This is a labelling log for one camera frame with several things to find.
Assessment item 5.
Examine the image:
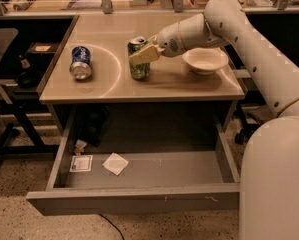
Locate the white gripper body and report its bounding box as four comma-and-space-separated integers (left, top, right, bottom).
157, 22, 186, 57

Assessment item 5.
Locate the green soda can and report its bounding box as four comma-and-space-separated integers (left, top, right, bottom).
128, 36, 150, 80

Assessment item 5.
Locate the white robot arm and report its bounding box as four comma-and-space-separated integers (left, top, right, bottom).
129, 0, 299, 240

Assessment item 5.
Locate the blue soda can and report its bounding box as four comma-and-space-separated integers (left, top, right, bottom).
69, 46, 91, 80

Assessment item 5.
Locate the open grey drawer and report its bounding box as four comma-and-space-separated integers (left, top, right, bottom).
27, 111, 239, 216

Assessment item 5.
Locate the white bowl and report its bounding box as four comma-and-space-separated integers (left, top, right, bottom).
182, 48, 229, 75

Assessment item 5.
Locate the grey cabinet desk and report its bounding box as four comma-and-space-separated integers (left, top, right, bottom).
36, 12, 248, 135

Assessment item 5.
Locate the white square paper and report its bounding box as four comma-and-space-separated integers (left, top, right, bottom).
102, 153, 129, 176

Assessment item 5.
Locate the crumpled paper scrap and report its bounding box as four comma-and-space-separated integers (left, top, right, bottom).
74, 139, 87, 155

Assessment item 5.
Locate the blue bordered label card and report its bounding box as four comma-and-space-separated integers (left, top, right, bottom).
70, 155, 92, 172

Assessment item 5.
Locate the black floor cable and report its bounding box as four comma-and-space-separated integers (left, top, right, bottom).
98, 213, 126, 240

